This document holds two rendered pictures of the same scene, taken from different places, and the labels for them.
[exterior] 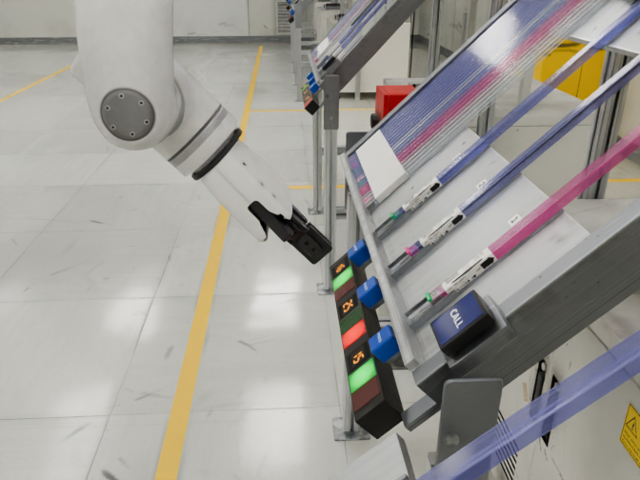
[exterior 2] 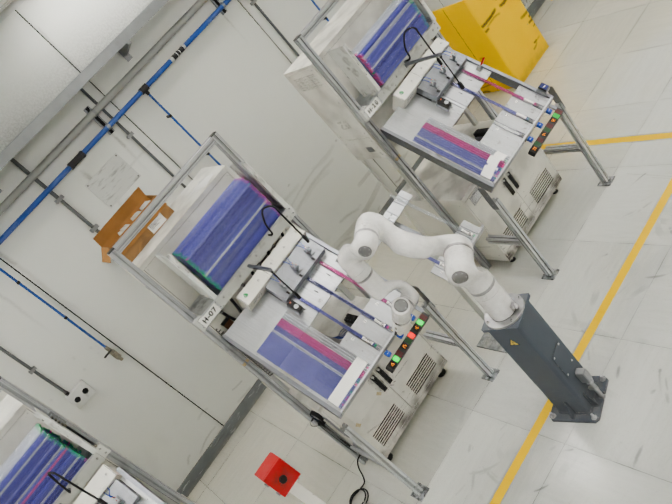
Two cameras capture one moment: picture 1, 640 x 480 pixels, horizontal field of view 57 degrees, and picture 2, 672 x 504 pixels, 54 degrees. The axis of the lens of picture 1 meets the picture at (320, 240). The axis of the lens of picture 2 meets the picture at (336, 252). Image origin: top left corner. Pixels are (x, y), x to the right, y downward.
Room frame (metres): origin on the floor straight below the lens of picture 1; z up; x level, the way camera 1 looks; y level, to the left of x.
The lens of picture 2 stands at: (1.35, 2.52, 2.60)
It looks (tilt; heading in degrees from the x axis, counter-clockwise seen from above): 27 degrees down; 253
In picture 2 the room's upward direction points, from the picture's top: 44 degrees counter-clockwise
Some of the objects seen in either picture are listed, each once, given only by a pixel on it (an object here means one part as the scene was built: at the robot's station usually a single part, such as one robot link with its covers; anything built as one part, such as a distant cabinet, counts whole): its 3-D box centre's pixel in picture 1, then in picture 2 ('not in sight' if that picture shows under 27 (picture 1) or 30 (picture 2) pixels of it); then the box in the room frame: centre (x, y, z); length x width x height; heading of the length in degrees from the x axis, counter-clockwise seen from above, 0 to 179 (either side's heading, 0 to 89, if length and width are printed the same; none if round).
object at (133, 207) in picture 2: not in sight; (150, 209); (0.88, -0.88, 1.82); 0.68 x 0.30 x 0.20; 4
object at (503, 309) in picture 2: not in sight; (493, 298); (0.37, 0.45, 0.79); 0.19 x 0.19 x 0.18
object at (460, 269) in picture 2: not in sight; (467, 272); (0.40, 0.47, 1.00); 0.19 x 0.12 x 0.24; 42
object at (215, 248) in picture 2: not in sight; (227, 233); (0.75, -0.59, 1.52); 0.51 x 0.13 x 0.27; 4
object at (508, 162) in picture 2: not in sight; (473, 153); (-0.66, -0.61, 0.65); 1.01 x 0.73 x 1.29; 94
